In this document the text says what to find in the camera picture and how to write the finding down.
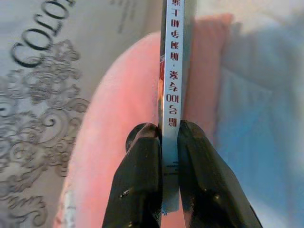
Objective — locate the grey ornament print pillow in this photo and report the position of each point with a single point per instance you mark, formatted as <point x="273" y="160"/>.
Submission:
<point x="47" y="95"/>

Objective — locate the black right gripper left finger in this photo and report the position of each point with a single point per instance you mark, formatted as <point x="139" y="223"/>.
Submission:
<point x="140" y="185"/>

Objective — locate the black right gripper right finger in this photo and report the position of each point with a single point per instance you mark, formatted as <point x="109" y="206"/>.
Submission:
<point x="204" y="185"/>

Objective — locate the pink plush pillow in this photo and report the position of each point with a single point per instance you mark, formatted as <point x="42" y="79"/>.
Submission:
<point x="123" y="95"/>

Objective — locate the white spine book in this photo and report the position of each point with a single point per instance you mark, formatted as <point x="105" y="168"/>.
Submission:
<point x="174" y="71"/>

